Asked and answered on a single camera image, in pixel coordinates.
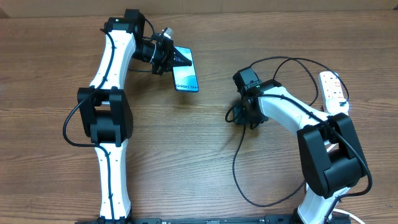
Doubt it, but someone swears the black USB charging cable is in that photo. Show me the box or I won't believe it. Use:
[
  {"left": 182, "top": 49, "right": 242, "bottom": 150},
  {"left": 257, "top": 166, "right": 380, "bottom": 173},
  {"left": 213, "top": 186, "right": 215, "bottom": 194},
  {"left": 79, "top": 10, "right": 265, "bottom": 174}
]
[{"left": 232, "top": 55, "right": 350, "bottom": 208}]

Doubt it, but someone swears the white charger plug adapter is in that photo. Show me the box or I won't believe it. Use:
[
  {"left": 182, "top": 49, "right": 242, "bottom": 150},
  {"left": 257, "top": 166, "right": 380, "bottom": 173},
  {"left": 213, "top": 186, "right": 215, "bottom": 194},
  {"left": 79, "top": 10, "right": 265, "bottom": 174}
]
[{"left": 323, "top": 99, "right": 349, "bottom": 115}]

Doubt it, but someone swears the Samsung Galaxy S24 smartphone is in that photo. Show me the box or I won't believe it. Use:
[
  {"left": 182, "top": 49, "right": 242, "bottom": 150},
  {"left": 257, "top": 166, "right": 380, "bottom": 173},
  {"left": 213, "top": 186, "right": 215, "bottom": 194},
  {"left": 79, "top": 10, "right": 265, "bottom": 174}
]
[{"left": 173, "top": 46, "right": 199, "bottom": 93}]

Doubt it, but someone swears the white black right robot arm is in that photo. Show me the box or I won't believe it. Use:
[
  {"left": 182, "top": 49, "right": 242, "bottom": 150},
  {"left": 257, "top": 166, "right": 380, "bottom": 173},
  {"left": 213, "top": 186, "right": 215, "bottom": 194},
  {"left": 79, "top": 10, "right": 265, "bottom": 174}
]
[{"left": 230, "top": 67, "right": 373, "bottom": 223}]

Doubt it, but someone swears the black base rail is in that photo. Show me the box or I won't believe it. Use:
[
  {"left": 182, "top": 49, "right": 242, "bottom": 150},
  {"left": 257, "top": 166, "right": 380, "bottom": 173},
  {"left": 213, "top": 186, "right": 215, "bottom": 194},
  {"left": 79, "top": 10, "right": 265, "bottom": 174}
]
[{"left": 74, "top": 214, "right": 352, "bottom": 224}]

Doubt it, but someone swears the white power strip cord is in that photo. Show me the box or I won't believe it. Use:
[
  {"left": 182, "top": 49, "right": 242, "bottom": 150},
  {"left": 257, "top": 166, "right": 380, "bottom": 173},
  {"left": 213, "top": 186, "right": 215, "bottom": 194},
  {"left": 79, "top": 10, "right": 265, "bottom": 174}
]
[{"left": 323, "top": 142, "right": 366, "bottom": 224}]

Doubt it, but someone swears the white power strip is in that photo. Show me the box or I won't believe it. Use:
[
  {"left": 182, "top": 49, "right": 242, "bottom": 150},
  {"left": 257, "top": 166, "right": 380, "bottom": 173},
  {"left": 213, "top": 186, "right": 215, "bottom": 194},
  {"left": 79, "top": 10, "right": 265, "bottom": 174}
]
[{"left": 318, "top": 71, "right": 346, "bottom": 104}]

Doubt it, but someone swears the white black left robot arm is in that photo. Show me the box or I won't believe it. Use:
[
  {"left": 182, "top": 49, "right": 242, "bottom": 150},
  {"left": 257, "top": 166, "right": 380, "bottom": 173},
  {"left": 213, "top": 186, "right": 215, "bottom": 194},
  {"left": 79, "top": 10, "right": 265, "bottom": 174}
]
[{"left": 77, "top": 9, "right": 199, "bottom": 223}]

